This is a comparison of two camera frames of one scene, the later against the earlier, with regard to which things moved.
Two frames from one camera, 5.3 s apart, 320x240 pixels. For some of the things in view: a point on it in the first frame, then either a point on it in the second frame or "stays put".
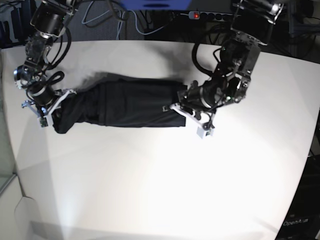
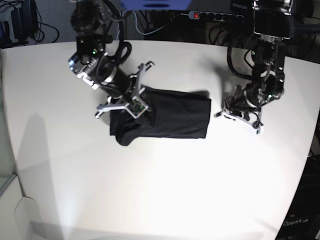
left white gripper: x=45 y=118 → x=136 y=107
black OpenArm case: x=302 y=221 stays put
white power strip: x=212 y=16 stays put
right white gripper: x=203 y=131 → x=248 y=120
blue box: x=155 y=5 stays put
